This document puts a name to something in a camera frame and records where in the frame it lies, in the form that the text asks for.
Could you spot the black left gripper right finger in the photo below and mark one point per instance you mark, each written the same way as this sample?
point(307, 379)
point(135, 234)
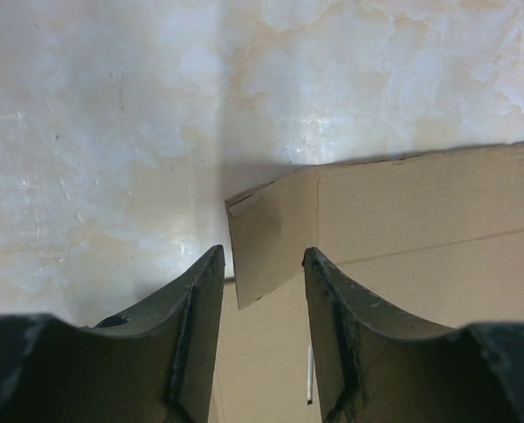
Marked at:
point(375, 362)

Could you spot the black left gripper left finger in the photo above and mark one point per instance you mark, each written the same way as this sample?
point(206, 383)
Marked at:
point(151, 362)

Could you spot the brown cardboard box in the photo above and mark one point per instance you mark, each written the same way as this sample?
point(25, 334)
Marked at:
point(440, 235)

